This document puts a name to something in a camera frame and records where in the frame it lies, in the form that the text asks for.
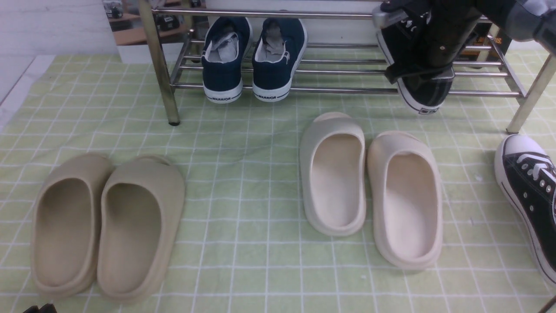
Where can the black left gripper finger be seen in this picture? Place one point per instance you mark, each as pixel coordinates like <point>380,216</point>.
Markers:
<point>32,309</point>
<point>47,308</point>

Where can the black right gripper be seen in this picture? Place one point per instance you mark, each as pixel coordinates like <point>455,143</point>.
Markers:
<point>436,46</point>

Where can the black canvas sneaker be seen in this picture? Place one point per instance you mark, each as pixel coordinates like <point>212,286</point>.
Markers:
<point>425,97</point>
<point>526,176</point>

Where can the metal shoe rack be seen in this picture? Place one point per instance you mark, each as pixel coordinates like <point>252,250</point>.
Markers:
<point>472,79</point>

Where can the left tan slipper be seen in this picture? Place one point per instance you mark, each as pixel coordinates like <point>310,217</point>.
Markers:
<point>64,245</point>

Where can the tan slipper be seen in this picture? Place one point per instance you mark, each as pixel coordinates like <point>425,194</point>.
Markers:
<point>64,245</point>
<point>141,208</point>

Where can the right navy blue sneaker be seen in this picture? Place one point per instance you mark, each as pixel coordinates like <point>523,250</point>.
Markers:
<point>277,55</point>

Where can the navy blue sneaker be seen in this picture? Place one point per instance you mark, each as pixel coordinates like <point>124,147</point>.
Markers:
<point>277,55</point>
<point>226,44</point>

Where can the left cream slipper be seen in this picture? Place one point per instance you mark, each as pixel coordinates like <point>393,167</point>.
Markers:
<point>331,156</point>

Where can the cream slipper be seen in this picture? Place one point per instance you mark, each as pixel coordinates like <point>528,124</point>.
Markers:
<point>331,156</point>
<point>407,200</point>

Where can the black image processing book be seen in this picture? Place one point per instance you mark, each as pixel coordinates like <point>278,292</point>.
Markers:
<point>482,31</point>

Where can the right cream slipper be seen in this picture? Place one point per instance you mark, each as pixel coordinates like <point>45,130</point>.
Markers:
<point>407,200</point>

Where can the right tan slipper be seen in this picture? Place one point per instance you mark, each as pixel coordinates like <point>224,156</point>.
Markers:
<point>141,208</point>

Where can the left navy blue sneaker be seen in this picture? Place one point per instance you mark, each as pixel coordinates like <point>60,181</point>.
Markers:
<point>226,44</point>

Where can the green checkered tablecloth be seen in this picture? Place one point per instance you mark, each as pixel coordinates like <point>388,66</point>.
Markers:
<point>244,244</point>

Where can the photo poster on wall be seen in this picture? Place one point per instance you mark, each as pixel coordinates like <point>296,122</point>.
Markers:
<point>128,29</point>

